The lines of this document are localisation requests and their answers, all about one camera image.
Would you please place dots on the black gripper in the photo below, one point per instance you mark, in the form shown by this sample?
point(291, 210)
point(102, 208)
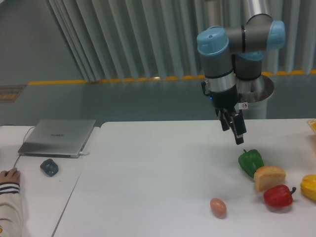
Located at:
point(226, 100)

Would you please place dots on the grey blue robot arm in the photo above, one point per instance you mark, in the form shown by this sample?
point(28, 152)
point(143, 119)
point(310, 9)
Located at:
point(231, 60)

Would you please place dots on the white striped sleeve forearm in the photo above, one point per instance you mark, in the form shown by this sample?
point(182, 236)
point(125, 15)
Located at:
point(11, 211)

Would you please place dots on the yellow basket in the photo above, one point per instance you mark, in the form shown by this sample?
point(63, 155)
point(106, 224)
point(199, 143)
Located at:
point(312, 124)

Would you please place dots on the person's hand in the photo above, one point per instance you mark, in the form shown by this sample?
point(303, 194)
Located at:
point(11, 176)

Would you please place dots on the green bell pepper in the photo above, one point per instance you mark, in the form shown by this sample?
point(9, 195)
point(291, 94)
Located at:
point(250, 161)

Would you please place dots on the bread loaf piece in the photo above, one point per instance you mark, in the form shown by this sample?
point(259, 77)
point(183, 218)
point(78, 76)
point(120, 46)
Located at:
point(268, 176)

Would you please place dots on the brown egg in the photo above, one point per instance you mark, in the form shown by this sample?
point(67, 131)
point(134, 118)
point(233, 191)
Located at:
point(218, 207)

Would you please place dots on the red bell pepper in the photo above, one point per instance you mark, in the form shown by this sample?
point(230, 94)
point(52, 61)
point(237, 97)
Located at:
point(279, 196)

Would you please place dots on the yellow bell pepper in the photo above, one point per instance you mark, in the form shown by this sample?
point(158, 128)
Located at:
point(308, 186)

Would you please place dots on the silver laptop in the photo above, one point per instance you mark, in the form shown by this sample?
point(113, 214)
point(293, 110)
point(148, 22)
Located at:
point(58, 138)

